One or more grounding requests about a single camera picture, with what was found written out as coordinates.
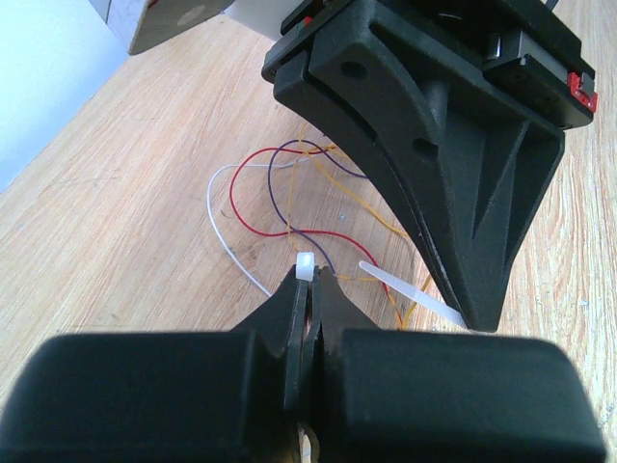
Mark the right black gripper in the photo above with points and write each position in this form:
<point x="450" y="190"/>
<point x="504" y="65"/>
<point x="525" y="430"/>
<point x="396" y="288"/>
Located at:
<point x="353" y="70"/>

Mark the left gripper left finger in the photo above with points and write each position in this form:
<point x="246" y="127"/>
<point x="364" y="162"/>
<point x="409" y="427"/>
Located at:
<point x="226" y="396"/>

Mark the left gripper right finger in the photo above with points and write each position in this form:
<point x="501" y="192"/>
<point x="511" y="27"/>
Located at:
<point x="395" y="396"/>

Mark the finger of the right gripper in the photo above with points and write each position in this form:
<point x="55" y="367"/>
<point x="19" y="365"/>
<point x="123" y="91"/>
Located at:
<point x="482" y="164"/>

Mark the white zip tie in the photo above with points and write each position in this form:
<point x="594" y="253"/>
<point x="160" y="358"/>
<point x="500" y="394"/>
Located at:
<point x="304" y="267"/>

